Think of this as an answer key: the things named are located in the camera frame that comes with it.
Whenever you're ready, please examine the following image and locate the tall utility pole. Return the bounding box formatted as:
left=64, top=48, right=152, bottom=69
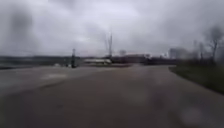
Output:
left=106, top=32, right=114, bottom=60

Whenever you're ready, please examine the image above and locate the row of low buildings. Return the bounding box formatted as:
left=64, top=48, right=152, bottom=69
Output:
left=0, top=53, right=181, bottom=68

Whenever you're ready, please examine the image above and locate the grey-brown asphalt road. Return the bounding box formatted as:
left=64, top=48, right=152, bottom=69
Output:
left=0, top=63, right=224, bottom=128

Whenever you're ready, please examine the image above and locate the grass verge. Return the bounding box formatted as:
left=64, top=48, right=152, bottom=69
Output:
left=168, top=63, right=224, bottom=96

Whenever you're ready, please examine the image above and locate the row of bare trees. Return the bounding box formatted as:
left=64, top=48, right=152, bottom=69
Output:
left=168, top=25, right=224, bottom=66

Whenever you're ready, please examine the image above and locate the dark post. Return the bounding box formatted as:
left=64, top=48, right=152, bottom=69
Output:
left=70, top=48, right=77, bottom=69

